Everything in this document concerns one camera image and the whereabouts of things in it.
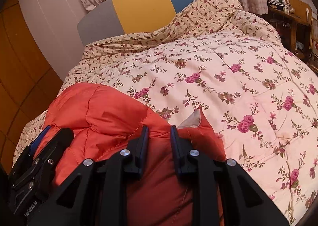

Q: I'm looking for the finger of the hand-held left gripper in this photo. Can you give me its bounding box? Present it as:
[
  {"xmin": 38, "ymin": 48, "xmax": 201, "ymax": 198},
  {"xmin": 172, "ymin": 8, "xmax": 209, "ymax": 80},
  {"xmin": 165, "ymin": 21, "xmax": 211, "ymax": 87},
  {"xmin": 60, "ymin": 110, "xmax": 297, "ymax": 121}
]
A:
[{"xmin": 28, "ymin": 125, "xmax": 54, "ymax": 155}]

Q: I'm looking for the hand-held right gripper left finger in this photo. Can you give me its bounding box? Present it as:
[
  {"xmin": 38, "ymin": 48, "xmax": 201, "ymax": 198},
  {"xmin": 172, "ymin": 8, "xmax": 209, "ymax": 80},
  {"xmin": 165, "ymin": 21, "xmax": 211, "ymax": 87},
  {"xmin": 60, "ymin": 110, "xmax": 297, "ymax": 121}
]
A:
[{"xmin": 26, "ymin": 125, "xmax": 149, "ymax": 226}]

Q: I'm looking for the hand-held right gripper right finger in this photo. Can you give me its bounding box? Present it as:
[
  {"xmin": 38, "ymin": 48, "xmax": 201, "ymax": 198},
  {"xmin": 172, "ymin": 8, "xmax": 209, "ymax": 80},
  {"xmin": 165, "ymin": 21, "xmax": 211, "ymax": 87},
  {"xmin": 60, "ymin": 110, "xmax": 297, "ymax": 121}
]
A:
[{"xmin": 170, "ymin": 125, "xmax": 290, "ymax": 226}]

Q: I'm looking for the orange down jacket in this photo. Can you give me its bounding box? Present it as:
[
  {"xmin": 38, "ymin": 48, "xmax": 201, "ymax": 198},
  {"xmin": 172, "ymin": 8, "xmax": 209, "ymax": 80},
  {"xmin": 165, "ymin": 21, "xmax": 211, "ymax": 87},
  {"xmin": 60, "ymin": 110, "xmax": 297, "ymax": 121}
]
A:
[{"xmin": 32, "ymin": 83, "xmax": 226, "ymax": 226}]

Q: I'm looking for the wooden wardrobe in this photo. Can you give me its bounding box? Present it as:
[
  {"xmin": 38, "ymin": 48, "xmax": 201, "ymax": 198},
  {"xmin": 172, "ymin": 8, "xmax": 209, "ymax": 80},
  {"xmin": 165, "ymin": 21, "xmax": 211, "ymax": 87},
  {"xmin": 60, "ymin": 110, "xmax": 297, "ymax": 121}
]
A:
[{"xmin": 0, "ymin": 0, "xmax": 64, "ymax": 167}]

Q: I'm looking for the large-flower floral quilt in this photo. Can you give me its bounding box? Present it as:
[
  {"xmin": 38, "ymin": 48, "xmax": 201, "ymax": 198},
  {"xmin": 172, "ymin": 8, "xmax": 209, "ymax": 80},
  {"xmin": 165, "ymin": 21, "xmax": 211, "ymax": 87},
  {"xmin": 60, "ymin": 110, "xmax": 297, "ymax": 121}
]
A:
[{"xmin": 12, "ymin": 30, "xmax": 318, "ymax": 226}]

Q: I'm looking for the small-flower floral duvet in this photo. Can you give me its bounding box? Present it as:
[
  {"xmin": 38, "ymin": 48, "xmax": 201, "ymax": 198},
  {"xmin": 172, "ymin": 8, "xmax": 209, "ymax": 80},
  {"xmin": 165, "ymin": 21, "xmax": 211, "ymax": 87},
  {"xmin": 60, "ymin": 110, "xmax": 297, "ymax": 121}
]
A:
[{"xmin": 84, "ymin": 0, "xmax": 281, "ymax": 50}]

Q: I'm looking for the grey yellow blue headboard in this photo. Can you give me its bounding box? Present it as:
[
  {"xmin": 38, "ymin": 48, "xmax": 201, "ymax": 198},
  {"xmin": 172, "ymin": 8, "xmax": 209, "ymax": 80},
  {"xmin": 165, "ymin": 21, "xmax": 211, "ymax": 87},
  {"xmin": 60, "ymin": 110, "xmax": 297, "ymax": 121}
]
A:
[{"xmin": 77, "ymin": 0, "xmax": 216, "ymax": 46}]

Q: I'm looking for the wooden desk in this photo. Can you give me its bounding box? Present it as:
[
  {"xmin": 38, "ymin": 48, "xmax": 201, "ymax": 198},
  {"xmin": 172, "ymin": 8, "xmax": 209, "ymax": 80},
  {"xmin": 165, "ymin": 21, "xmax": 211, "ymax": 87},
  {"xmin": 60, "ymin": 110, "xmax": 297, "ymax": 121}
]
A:
[{"xmin": 267, "ymin": 5, "xmax": 312, "ymax": 63}]

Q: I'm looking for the black box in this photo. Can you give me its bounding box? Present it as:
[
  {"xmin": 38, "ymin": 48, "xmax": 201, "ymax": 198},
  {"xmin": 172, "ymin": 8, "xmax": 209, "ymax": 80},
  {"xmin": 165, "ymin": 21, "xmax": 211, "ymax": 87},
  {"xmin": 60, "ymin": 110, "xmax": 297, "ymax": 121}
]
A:
[{"xmin": 267, "ymin": 0, "xmax": 286, "ymax": 10}]

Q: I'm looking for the wooden board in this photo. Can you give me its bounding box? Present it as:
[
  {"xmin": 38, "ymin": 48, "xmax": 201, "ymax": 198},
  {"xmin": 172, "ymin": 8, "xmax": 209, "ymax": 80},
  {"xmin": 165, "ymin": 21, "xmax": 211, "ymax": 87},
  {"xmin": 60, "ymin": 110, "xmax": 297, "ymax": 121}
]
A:
[{"xmin": 284, "ymin": 0, "xmax": 313, "ymax": 21}]

